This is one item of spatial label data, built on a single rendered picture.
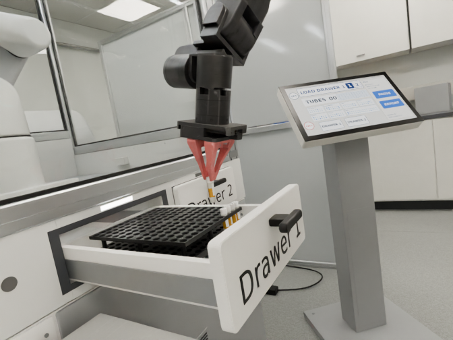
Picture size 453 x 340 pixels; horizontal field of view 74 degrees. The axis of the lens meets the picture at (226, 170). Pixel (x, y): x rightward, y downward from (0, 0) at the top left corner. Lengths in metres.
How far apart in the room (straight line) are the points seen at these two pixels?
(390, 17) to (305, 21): 1.70
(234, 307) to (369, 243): 1.20
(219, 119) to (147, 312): 0.47
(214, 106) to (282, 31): 1.73
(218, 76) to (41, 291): 0.44
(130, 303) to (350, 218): 1.02
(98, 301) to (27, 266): 0.16
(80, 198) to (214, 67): 0.34
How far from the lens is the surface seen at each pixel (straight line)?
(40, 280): 0.59
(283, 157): 2.15
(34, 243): 0.58
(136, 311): 0.73
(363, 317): 1.66
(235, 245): 0.36
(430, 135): 3.30
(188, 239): 0.45
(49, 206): 0.59
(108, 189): 0.65
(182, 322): 0.86
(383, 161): 3.33
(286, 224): 0.42
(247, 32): 0.53
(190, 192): 0.81
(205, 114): 0.48
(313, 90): 1.38
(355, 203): 1.44
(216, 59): 0.48
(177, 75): 0.53
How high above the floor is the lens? 1.05
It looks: 7 degrees down
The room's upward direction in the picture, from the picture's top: 9 degrees counter-clockwise
